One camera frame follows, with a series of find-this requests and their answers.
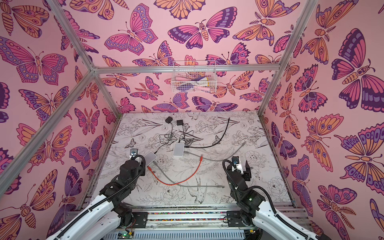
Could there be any grey ethernet cable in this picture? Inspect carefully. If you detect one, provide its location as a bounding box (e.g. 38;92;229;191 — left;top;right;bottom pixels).
152;161;225;189
183;141;247;162

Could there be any white network switch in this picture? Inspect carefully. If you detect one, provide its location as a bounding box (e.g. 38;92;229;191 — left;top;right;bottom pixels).
173;143;185;157
144;152;157;167

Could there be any red ethernet cable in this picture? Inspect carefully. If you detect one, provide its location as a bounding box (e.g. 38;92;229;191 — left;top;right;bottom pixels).
146;155;204;186

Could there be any black ethernet cable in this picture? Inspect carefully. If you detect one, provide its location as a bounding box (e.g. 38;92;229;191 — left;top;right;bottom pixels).
184;117;231;149

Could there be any black power adapter cable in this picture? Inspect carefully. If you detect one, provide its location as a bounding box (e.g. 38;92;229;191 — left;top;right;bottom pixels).
152;122;178;155

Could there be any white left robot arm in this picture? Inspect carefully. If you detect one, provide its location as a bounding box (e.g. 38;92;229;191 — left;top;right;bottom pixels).
47;155;146;240

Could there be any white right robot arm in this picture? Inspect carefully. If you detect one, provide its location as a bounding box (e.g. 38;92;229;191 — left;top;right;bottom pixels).
222;160;330;240

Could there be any black power adapter left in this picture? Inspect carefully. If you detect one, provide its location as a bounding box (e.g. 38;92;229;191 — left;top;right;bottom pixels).
165;117;173;124

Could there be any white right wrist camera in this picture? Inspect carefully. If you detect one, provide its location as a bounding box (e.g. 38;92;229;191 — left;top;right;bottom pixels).
231;156;242;172

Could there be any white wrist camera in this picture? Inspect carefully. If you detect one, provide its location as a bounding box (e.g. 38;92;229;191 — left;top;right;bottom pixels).
231;156;242;172
129;149;138;159

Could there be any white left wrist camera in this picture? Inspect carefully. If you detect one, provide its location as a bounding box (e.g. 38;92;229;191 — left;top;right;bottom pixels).
129;149;138;159

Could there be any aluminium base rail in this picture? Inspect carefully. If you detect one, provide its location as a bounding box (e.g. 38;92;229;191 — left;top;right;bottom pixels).
59;206;310;240

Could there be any grey slotted cable duct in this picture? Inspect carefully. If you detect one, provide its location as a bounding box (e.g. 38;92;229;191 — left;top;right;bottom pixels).
102;230;246;240

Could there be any wire basket on wall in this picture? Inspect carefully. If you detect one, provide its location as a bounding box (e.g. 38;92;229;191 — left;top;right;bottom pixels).
170;61;218;94

